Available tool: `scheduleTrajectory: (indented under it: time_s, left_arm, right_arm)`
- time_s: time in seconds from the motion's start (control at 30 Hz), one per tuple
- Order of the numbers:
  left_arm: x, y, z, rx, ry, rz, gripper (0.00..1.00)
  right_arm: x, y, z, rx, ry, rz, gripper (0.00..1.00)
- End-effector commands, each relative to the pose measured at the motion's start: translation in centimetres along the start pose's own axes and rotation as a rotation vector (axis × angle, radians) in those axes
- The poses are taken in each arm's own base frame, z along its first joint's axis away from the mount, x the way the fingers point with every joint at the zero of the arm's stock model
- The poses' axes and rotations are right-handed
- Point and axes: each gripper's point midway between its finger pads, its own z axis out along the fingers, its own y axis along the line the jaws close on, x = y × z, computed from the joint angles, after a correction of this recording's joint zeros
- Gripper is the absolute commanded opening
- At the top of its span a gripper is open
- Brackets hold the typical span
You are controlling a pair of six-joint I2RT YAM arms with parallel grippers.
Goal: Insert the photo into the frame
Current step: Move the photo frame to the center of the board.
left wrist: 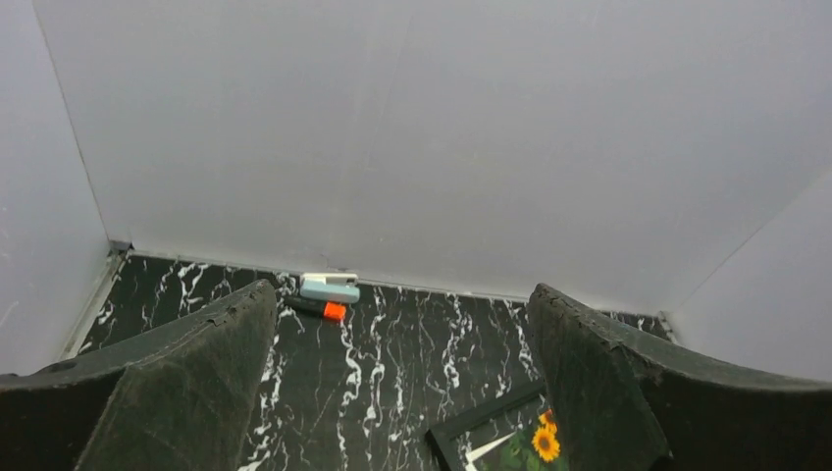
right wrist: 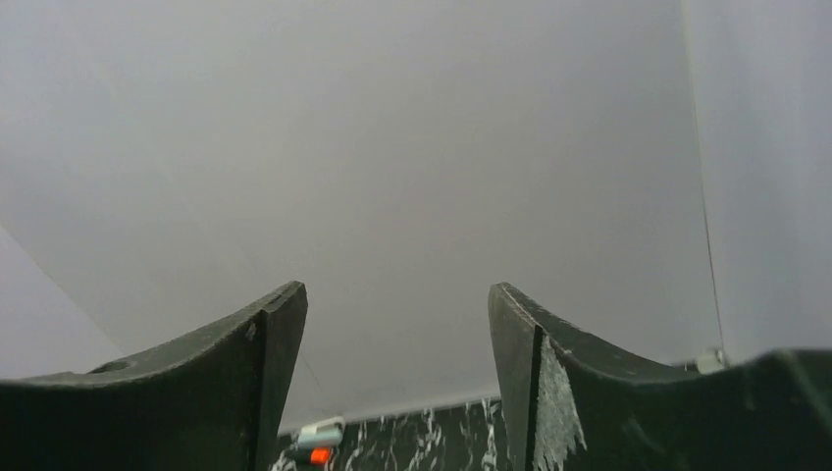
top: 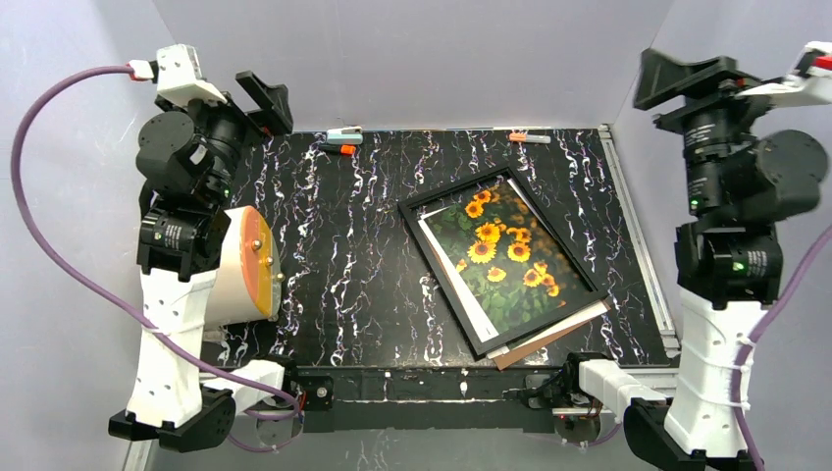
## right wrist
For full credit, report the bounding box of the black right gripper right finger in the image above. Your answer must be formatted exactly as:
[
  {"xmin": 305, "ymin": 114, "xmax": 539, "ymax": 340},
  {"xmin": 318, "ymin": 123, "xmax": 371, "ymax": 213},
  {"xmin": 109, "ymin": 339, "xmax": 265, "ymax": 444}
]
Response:
[{"xmin": 488, "ymin": 283, "xmax": 831, "ymax": 470}]

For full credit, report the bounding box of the black orange marker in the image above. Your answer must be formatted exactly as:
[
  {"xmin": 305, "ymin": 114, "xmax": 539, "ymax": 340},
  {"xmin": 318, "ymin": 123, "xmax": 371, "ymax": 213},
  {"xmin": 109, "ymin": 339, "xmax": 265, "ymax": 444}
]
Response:
[{"xmin": 290, "ymin": 447, "xmax": 333, "ymax": 470}]

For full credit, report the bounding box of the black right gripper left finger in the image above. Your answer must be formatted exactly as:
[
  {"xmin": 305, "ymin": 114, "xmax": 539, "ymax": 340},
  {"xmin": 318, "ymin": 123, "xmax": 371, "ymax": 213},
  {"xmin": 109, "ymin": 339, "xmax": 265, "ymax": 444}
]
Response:
[{"xmin": 1, "ymin": 281, "xmax": 308, "ymax": 470}]

